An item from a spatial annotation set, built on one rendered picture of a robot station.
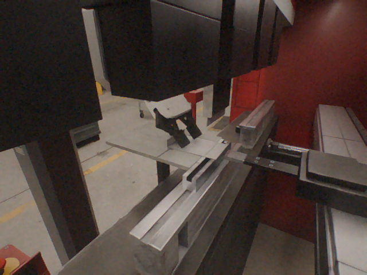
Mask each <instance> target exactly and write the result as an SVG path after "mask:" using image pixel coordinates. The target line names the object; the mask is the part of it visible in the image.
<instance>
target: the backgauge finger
mask: <svg viewBox="0 0 367 275"><path fill-rule="evenodd" d="M223 159H226V160H230V161H233V162H237V163H241V164H245V165H248V166H252V167H256V168H260V169H263V170H267V171H271V172H275V173H278V174H282V175H286V176H290V177H293V178H296V186H295V196H296V197H299V198H302V199H306V200H308V201H312V202H315V203H319V204H322V205H325V206H329V207H332V208H335V209H338V210H342V211H345V212H348V213H351V214H355V215H358V216H361V217H364V218H367V165H366V164H363V163H359V162H358V161H357V159H355V158H350V157H346V156H341V155H335V154H330V153H326V152H320V151H315V150H308V152H305V151H302V153H301V156H300V160H299V164H298V166H293V165H290V164H286V163H282V162H277V161H274V160H269V159H265V158H260V157H257V156H253V155H248V154H244V153H241V152H236V151H231V150H228V151H227V152H226V154H225V155H224V157H223Z"/></svg>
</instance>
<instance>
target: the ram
mask: <svg viewBox="0 0 367 275"><path fill-rule="evenodd" d="M273 1H274V3H275V4H276V9H279V10H280V11H281V12H282V13H283V15H284V22H283V27H285V26H293V23H294V17H295V10H296V4H297V1H298V0H273Z"/></svg>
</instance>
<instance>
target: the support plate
mask: <svg viewBox="0 0 367 275"><path fill-rule="evenodd" d="M185 135H186V136H189V135H190V133H188V131H187V130H185ZM170 137H172V136H170V135H169V133H167V132H165V131H163V130H161V129H158V128H156V127H155V123H151V122H149V123H147V124H144V125H142V126H140V127H137V128H135V129H132V130H130V131H128V132H125V133H123V134H121V135H118V136H116V137H113V138H112V139H109V140H106V144H107V145H110V146H113V147H116V148H120V149H122V150H125V151H128V152H132V153H135V154H138V155H141V156H144V157H147V158H150V159H153V160H156V161H159V162H162V163H166V164H169V165H171V166H174V167H178V168H181V169H184V170H187V171H188V170H189V169H190V168H191V167H192V166H193V165H194V164H196V163H197V161H198V160H199V159H200V158H201V157H202V156H198V155H194V154H190V153H187V152H183V151H179V150H175V149H173V150H168V149H169V148H168V147H167V139H168V138H170ZM198 138H199V139H204V140H210V141H213V142H218V141H219V140H220V139H222V138H221V137H218V136H213V135H207V134H204V133H203V134H202V135H201V136H199V137H198ZM166 150H168V151H167V152H165V151H166ZM163 152H165V153H164V154H163V155H161V156H160V157H158V158H157V156H159V155H160V154H162V153H163Z"/></svg>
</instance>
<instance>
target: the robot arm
mask: <svg viewBox="0 0 367 275"><path fill-rule="evenodd" d="M144 101H145V103H146V105H147V107H148V109H149V111H150V112H151V114H152V115H153V117H154V119H155V127H156V128H158V129H161V130H163V131H165V132H167V133H169V135H170V136H173V138H175V140H176V142H177V143H178V145H179V146H180V147H181V148H184V147H186V146H187V145H188V144H190V140H189V139H188V137H187V136H186V135H185V133H184V132H183V130H182V129H181V130H179V127H178V124H177V122H176V120H178V119H180V121H182V122H183V123H184V125H186V126H187V127H186V129H187V131H188V133H190V135H191V137H192V138H193V139H196V138H198V137H199V136H201V135H202V132H201V131H200V129H199V128H198V127H197V125H196V123H195V122H194V119H193V114H192V109H191V106H190V104H189V103H188V101H187V100H186V99H185V98H184V96H183V95H179V96H176V97H172V98H169V99H166V100H163V101H159V102H153V101H146V100H144ZM184 117H186V120H185V119H184ZM172 125H173V126H172Z"/></svg>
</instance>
